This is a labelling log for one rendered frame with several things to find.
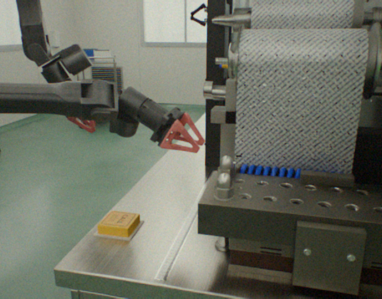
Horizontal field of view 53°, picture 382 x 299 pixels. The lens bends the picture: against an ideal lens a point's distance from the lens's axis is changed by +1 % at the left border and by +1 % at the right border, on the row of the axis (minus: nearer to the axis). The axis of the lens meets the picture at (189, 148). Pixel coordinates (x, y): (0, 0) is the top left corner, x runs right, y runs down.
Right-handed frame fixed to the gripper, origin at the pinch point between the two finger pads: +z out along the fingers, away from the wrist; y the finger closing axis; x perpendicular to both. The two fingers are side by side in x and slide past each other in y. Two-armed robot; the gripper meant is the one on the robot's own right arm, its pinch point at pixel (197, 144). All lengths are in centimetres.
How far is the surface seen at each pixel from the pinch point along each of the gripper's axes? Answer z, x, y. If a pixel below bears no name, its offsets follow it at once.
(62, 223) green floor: -55, -154, -138
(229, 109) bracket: 1.6, 8.8, -6.9
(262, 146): 11.5, 7.7, 0.4
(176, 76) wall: -109, -117, -559
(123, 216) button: -5.1, -20.3, 8.3
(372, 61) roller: 18.9, 32.3, 0.4
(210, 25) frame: -15.9, 20.2, -32.7
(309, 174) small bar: 21.2, 9.5, 6.2
